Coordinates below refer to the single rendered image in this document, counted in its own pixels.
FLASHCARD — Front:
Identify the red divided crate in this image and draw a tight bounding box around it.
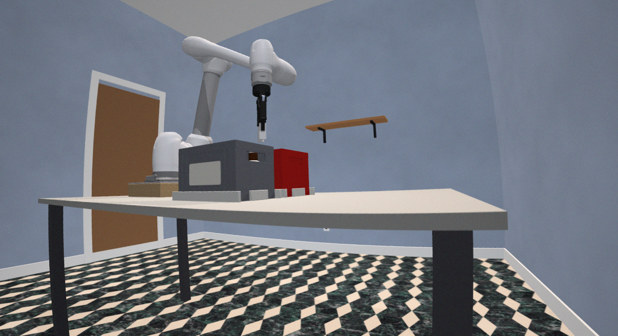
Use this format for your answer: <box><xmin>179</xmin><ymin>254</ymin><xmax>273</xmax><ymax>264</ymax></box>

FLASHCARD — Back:
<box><xmin>274</xmin><ymin>149</ymin><xmax>309</xmax><ymax>197</ymax></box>

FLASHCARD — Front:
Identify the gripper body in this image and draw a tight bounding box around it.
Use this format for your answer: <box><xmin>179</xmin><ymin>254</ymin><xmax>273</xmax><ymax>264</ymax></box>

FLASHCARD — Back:
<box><xmin>253</xmin><ymin>84</ymin><xmax>270</xmax><ymax>99</ymax></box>

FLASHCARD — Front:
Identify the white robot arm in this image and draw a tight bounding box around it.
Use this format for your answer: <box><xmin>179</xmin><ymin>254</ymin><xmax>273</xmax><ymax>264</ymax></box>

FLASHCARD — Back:
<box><xmin>143</xmin><ymin>36</ymin><xmax>297</xmax><ymax>182</ymax></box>

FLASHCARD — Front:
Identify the dark grey crate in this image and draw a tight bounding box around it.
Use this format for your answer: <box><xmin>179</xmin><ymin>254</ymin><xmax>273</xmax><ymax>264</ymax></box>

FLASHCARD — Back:
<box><xmin>179</xmin><ymin>140</ymin><xmax>275</xmax><ymax>202</ymax></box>

